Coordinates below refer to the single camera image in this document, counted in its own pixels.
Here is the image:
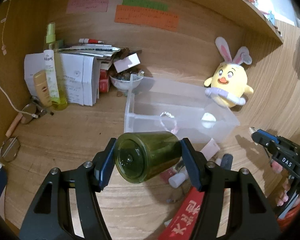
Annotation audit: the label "large pink cosmetic tube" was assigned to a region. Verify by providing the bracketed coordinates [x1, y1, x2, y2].
[200, 138, 220, 161]

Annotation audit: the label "red tea packet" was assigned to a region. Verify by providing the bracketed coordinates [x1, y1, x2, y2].
[158, 187, 204, 240]

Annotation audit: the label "dark green glass bottle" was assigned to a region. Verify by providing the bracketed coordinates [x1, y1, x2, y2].
[114, 131, 182, 184]

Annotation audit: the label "person's right hand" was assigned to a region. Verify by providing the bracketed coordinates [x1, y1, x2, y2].
[270, 160, 290, 206]

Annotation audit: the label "white tape roll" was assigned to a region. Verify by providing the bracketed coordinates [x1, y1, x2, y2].
[201, 112, 216, 129]

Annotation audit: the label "yellow chick bunny plush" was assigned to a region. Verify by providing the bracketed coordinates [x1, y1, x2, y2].
[204, 37, 254, 108]

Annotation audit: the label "round eyeglasses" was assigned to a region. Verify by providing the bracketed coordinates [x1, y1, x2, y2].
[0, 100, 54, 163]

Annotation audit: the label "small white vial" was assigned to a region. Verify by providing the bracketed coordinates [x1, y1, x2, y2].
[168, 172, 189, 189]

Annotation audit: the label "clear plastic storage bin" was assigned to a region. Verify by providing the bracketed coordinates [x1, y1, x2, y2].
[124, 77, 240, 144]

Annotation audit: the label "beige cosmetic bottle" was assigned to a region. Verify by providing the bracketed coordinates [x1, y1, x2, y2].
[33, 70, 52, 107]

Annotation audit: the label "white folded paper stack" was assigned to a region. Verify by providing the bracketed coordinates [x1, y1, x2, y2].
[24, 53, 101, 106]

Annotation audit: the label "white ceramic bowl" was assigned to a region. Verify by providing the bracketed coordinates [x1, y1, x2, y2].
[110, 73, 144, 92]

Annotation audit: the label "red box under papers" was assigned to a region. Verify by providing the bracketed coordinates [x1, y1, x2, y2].
[99, 69, 110, 93]

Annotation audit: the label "small white pink box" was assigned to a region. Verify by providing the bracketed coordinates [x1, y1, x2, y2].
[114, 53, 140, 73]

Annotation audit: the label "orange paper note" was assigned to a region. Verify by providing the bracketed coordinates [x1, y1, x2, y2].
[114, 5, 179, 31]

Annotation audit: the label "stack of booklets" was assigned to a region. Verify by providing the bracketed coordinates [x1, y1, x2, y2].
[58, 44, 121, 60]

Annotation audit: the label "red white marker pen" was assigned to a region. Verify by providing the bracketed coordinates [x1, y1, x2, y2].
[78, 38, 104, 44]

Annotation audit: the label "green spray bottle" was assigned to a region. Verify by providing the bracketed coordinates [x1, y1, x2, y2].
[43, 22, 68, 111]

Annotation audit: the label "green paper note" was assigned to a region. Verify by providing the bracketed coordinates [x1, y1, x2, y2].
[122, 0, 168, 11]

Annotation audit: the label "pink paper note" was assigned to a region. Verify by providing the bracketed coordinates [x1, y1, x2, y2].
[66, 0, 109, 14]

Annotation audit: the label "pink bead bracelet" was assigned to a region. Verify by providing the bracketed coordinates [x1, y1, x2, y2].
[159, 111, 179, 134]

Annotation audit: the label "white charging cable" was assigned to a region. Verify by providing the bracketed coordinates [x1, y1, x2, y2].
[0, 47, 39, 119]

